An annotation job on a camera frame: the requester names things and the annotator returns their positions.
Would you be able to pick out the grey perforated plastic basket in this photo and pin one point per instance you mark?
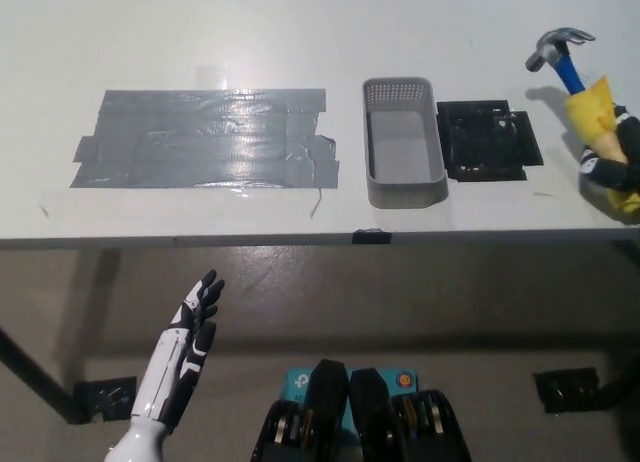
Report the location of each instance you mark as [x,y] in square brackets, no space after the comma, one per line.
[405,152]

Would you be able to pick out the black table leg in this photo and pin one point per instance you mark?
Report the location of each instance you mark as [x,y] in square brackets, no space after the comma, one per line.
[35,369]
[622,379]

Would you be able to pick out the blue hammer with yellow wrap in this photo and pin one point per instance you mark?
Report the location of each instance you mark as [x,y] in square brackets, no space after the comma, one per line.
[570,74]

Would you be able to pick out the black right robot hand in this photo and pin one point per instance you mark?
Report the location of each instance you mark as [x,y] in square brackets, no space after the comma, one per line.
[612,173]

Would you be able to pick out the black table brace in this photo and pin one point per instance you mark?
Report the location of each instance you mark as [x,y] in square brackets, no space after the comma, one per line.
[629,254]

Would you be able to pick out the grey duct tape patch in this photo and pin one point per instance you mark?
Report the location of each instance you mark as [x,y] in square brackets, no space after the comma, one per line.
[200,139]

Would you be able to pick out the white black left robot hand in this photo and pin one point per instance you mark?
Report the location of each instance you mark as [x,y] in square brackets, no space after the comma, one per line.
[172,367]

